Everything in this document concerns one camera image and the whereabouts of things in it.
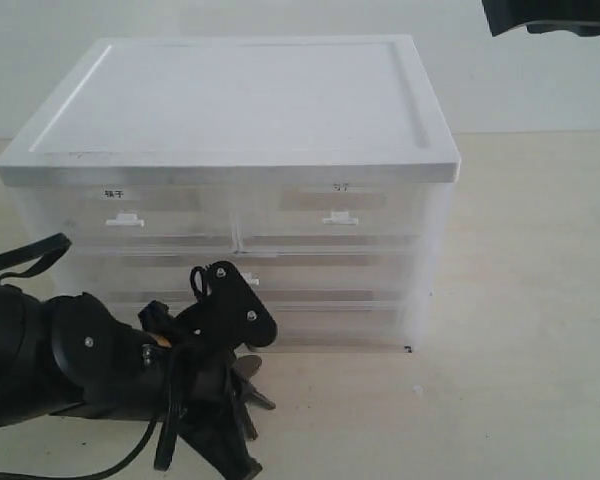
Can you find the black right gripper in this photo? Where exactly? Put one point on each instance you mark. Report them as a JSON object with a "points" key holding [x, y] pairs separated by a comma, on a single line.
{"points": [[580, 17]]}

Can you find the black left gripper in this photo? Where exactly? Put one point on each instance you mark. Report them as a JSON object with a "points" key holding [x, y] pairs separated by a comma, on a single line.
{"points": [[113, 371]]}

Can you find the key bunch with blue tag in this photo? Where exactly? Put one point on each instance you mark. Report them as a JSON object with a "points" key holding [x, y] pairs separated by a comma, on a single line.
{"points": [[242, 370]]}

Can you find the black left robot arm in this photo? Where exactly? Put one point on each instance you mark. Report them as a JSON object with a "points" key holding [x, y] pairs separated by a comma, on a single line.
{"points": [[28, 385]]}

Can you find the middle wide clear drawer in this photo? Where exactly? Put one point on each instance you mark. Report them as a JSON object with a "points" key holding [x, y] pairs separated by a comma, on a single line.
{"points": [[135, 277]]}

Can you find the wide clear drawer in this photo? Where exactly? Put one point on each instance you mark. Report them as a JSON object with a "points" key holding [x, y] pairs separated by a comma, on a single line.
{"points": [[135, 277], [340, 325]]}

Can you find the bottom wide clear drawer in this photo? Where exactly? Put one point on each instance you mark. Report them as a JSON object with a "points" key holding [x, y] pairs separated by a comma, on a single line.
{"points": [[340, 325]]}

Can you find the white plastic drawer cabinet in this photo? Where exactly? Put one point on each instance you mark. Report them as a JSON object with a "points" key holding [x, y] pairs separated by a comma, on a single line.
{"points": [[239, 114]]}

